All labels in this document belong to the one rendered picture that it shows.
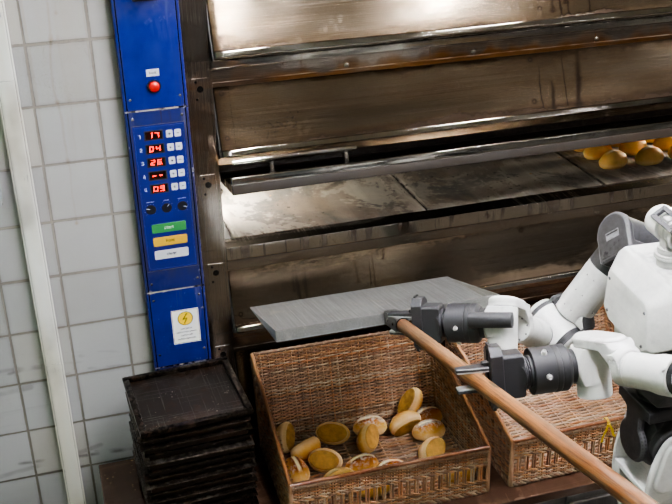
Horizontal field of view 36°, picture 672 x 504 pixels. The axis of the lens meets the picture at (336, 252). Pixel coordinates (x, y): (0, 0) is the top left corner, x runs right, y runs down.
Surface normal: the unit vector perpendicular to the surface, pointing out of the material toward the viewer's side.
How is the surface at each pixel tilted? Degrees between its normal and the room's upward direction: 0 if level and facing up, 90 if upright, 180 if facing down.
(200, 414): 0
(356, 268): 70
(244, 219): 0
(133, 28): 90
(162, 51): 90
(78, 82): 90
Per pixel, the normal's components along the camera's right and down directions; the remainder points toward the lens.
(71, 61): 0.29, 0.40
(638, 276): -0.72, -0.55
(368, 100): 0.26, 0.07
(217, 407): -0.03, -0.90
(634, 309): -0.98, 0.12
